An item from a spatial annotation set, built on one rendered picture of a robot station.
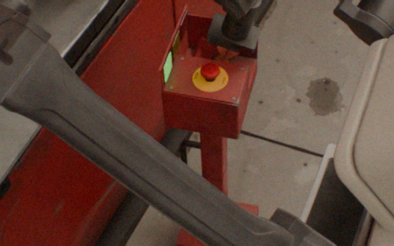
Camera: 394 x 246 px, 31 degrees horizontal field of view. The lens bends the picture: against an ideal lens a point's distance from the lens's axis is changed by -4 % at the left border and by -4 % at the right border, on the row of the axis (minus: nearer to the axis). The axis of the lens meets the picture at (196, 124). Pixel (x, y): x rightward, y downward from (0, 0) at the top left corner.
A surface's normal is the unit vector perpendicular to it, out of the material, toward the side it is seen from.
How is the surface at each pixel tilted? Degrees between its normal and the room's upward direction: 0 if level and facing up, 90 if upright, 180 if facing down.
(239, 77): 0
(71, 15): 0
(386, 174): 86
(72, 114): 53
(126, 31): 90
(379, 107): 42
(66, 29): 0
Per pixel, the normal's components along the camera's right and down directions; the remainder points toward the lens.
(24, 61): 0.41, 0.15
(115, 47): 0.90, 0.33
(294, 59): -0.04, -0.62
